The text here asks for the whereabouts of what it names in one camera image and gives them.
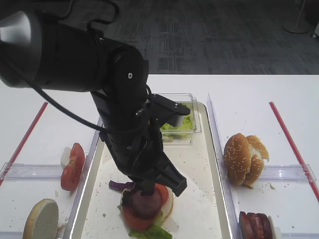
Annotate shredded purple cabbage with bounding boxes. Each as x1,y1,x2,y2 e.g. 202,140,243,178
109,180,135,192

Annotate bottom bun slice on tray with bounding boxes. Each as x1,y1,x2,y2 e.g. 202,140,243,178
120,184,174,221

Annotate white metal tray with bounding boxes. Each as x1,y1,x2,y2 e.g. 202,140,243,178
62,101,237,239

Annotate tomato slice on tray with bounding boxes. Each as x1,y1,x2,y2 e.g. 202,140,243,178
120,184,174,232

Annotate clear vertical rail right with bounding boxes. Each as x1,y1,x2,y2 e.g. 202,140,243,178
206,94,242,239

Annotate standing meat slices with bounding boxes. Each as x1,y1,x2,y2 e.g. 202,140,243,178
239,211,273,239

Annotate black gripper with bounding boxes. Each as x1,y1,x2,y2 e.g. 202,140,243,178
99,119,187,197

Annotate clear plastic container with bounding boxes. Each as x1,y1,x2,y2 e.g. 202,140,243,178
160,93,201,146

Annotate clear vertical rail left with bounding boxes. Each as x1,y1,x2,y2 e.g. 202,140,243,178
62,130,104,239

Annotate standing bun slice left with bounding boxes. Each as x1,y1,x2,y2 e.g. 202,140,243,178
22,199,59,239

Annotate red strip right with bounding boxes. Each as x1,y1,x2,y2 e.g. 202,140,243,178
269,102,319,200

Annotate floor stand base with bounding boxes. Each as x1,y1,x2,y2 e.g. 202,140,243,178
281,0,319,34

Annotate green lettuce in container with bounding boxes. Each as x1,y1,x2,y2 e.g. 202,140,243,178
160,102,195,143

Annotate standing tomato slices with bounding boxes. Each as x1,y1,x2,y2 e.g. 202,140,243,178
60,142,85,191

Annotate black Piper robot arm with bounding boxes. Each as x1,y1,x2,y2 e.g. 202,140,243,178
0,10,190,196

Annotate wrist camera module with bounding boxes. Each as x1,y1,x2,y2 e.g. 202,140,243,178
149,94,190,127

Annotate clear holder upper right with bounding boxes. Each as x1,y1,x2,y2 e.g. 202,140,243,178
258,164,317,182

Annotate sesame burger buns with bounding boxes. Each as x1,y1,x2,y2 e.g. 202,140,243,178
223,133,269,189

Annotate pink meat patty on tray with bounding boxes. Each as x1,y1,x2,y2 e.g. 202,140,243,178
130,190,162,219

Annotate lettuce leaf on tray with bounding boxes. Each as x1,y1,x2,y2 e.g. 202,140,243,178
118,205,172,239

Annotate red strip left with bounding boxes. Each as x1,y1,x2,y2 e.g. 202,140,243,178
0,102,48,185

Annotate red strip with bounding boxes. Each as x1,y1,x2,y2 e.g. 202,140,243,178
269,102,319,200
0,102,48,185

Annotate clear vertical rail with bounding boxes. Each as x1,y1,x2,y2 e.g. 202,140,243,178
62,130,104,239
206,94,242,239

